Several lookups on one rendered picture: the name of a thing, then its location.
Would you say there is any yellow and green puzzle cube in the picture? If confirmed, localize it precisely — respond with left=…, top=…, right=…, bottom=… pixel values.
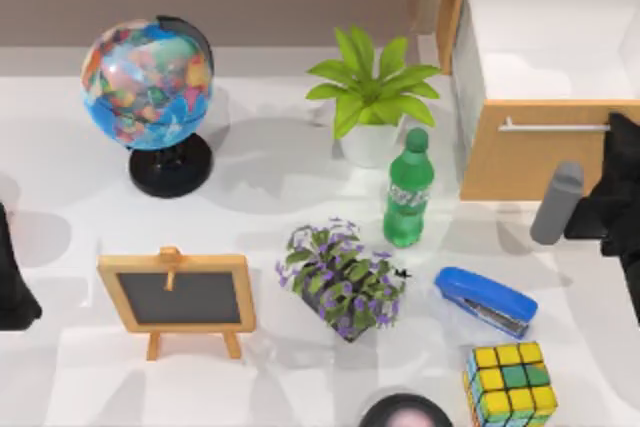
left=463, top=341, right=559, bottom=427

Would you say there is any green bottle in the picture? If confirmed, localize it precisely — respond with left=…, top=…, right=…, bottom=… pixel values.
left=382, top=127, right=435, bottom=250

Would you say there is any pale grey rounded box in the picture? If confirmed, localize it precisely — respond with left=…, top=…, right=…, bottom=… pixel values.
left=529, top=161, right=586, bottom=246

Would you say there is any pale wooden drawer front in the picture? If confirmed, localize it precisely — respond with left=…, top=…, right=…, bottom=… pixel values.
left=459, top=98, right=640, bottom=203

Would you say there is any blue stapler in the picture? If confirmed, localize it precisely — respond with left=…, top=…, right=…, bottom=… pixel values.
left=433, top=266, right=540, bottom=340

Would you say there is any pulled-out drawer pale inside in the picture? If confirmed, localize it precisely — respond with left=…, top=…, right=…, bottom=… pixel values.
left=449, top=0, right=640, bottom=134

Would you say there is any wooden framed blackboard on easel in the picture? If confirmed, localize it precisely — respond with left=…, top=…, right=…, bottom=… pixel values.
left=96, top=245, right=258, bottom=362

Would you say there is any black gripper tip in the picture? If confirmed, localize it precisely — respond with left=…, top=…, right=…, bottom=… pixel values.
left=0, top=201, right=44, bottom=332

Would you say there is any long metal drawer handle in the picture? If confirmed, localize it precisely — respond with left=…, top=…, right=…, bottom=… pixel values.
left=498, top=116, right=614, bottom=134

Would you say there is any purple flower plant black pot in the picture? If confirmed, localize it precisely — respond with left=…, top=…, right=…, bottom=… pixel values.
left=275, top=217, right=413, bottom=344

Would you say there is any black round object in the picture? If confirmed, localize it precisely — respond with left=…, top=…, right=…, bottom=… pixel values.
left=358, top=392, right=455, bottom=427

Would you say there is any multicoloured world globe black stand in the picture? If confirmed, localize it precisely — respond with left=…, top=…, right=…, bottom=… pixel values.
left=80, top=15, right=216, bottom=199

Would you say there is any green plant in white pot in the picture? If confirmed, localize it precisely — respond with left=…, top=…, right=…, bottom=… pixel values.
left=305, top=24, right=444, bottom=169

